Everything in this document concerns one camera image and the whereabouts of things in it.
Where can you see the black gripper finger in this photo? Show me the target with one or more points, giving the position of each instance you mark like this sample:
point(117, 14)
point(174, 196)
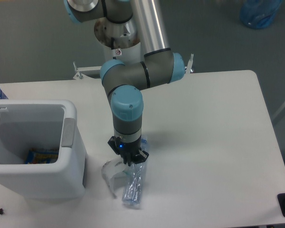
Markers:
point(140, 156)
point(119, 149)

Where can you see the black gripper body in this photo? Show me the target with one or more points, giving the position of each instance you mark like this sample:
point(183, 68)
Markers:
point(132, 146)

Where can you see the crushed clear plastic bottle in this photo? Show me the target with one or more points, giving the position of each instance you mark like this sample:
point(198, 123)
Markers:
point(134, 183)

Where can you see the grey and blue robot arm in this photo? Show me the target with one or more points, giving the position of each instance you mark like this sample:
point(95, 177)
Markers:
point(123, 83)

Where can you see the white plastic trash can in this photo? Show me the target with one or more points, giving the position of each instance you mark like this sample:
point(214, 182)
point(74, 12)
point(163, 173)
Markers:
point(45, 124)

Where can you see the colourful snack wrapper in bin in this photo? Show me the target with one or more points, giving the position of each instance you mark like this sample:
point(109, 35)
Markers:
point(42, 156)

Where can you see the blue plastic bag on floor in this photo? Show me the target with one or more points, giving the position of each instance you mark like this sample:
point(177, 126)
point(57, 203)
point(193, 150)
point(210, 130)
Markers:
point(259, 14)

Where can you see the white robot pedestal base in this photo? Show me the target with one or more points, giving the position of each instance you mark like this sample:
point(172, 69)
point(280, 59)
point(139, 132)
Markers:
point(126, 44)

